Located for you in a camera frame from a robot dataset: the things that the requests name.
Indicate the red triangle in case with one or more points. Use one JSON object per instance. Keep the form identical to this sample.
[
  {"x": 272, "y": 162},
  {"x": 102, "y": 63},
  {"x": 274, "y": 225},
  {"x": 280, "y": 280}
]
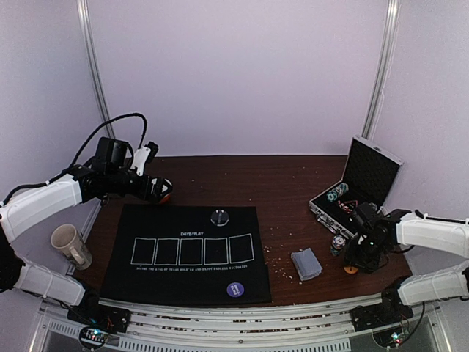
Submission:
[{"x": 347, "y": 206}]

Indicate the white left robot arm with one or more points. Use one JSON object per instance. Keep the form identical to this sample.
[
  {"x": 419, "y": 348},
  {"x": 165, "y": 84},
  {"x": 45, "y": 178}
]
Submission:
[{"x": 77, "y": 185}]

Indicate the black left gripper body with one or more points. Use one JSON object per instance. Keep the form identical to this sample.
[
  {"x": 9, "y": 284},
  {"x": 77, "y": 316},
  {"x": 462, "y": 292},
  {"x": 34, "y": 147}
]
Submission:
[{"x": 117, "y": 181}]

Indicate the orange big blind button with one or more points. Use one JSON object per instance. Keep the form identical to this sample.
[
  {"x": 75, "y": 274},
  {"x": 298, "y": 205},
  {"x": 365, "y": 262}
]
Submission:
[{"x": 350, "y": 270}]

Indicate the aluminium corner post left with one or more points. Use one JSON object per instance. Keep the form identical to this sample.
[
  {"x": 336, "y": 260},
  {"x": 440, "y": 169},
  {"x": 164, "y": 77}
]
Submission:
[{"x": 86, "y": 29}]

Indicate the poker chip stack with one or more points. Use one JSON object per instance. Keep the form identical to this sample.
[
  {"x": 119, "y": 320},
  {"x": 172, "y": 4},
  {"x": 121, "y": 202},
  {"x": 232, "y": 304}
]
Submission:
[{"x": 337, "y": 244}]

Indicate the black poker mat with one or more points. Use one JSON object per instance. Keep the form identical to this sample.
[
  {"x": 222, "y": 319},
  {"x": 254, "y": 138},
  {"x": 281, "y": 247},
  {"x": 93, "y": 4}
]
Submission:
[{"x": 174, "y": 255}]

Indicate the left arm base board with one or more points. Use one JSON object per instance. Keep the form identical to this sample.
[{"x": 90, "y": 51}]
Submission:
[{"x": 101, "y": 322}]

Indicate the orange bowl white inside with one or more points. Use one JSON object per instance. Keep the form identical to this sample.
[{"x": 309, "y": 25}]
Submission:
[{"x": 162, "y": 189}]

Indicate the aluminium front frame rails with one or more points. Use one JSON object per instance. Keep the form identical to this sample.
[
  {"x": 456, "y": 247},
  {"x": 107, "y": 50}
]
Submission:
[{"x": 325, "y": 326}]

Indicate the aluminium corner post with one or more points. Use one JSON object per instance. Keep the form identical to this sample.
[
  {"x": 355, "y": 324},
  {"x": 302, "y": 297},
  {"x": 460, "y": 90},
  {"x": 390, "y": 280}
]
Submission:
[
  {"x": 384, "y": 65},
  {"x": 86, "y": 29}
]

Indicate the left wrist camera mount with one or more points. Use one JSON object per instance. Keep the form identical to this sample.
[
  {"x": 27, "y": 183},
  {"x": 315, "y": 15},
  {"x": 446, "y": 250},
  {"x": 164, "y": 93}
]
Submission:
[{"x": 142, "y": 156}]

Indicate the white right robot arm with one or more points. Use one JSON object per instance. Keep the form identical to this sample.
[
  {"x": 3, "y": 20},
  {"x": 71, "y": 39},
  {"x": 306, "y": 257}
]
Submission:
[{"x": 448, "y": 236}]

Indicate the clear acrylic dealer button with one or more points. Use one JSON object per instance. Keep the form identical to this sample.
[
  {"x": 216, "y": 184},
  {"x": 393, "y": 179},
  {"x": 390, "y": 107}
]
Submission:
[{"x": 219, "y": 217}]

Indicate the right arm base board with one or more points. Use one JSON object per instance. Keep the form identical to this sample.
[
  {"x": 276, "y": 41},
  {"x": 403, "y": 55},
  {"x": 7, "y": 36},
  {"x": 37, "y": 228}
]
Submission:
[{"x": 390, "y": 317}]

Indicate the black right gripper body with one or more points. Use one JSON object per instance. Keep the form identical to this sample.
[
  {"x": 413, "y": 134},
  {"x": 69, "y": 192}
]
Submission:
[{"x": 356, "y": 253}]

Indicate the deck of playing cards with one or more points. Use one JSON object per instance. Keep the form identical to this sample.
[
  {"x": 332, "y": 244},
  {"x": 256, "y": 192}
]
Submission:
[{"x": 306, "y": 264}]

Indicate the purple small blind button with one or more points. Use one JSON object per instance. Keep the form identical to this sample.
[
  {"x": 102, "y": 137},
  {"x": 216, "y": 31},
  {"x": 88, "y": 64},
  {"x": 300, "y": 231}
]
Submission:
[{"x": 235, "y": 289}]

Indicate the aluminium poker chip case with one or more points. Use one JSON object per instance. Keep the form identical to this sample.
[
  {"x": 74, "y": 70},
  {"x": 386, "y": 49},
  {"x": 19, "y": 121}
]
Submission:
[{"x": 370, "y": 172}]

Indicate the beige ceramic mug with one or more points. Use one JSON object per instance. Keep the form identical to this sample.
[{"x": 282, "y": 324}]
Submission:
[{"x": 68, "y": 241}]

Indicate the aluminium corner post right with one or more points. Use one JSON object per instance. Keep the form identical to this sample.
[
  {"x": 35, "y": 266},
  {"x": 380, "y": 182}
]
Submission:
[{"x": 384, "y": 65}]

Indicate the chip stack in case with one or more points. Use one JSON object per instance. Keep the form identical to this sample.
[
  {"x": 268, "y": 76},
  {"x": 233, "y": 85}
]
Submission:
[{"x": 336, "y": 192}]

